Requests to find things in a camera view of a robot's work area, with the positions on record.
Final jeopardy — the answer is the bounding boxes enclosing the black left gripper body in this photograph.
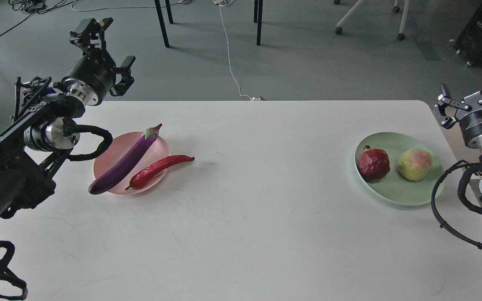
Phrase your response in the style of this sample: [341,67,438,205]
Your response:
[62,51,115,106]

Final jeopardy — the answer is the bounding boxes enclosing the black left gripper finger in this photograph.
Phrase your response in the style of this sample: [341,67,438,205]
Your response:
[69,18,113,57]
[110,56,136,97]

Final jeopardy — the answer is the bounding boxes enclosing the purple eggplant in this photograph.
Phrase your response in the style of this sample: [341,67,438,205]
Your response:
[88,123,162,195]

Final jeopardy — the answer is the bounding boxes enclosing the red chili pepper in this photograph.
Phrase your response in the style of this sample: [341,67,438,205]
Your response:
[126,155,195,190]

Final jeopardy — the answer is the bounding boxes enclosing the red pomegranate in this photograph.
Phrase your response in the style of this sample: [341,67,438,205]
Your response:
[356,145,391,181]

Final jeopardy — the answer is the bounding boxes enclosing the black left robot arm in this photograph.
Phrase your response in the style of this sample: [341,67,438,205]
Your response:
[0,18,135,301]

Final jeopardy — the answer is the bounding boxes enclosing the pink plastic plate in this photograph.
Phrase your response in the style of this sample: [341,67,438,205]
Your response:
[92,131,171,196]

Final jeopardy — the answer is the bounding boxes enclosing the black table leg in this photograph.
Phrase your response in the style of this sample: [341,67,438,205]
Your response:
[256,0,263,46]
[164,0,174,24]
[154,0,170,48]
[253,0,259,23]

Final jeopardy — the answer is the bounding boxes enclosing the white office chair base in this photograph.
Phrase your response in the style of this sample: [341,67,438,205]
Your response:
[334,0,412,41]

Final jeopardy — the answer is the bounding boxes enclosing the green plastic plate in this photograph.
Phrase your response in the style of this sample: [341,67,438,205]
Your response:
[353,132,444,207]

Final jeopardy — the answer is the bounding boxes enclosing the black floor cables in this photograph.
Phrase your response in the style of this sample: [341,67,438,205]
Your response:
[0,0,74,50]

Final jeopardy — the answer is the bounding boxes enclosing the white floor cable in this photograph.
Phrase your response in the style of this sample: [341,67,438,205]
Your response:
[213,0,262,102]

